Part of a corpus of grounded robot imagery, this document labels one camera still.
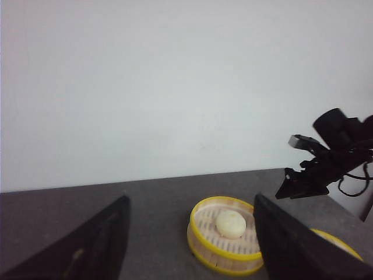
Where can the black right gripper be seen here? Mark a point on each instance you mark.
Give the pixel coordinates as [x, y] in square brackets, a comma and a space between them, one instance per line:
[347, 145]

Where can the woven bamboo steamer lid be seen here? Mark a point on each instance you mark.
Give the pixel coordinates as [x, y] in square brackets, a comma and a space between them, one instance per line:
[337, 242]

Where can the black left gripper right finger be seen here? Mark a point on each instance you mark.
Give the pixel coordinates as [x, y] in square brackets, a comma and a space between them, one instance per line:
[291, 250]

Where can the bamboo steamer with one bun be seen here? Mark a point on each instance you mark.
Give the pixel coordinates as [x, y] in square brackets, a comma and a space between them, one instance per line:
[237, 254]

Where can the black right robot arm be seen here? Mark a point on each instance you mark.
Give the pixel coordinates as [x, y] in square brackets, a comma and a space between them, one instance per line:
[348, 145]

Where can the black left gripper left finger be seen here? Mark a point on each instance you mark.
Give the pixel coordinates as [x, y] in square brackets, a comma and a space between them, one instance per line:
[95, 250]

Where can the white bun in single steamer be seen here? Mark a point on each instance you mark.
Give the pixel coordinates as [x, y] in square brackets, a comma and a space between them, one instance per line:
[230, 224]

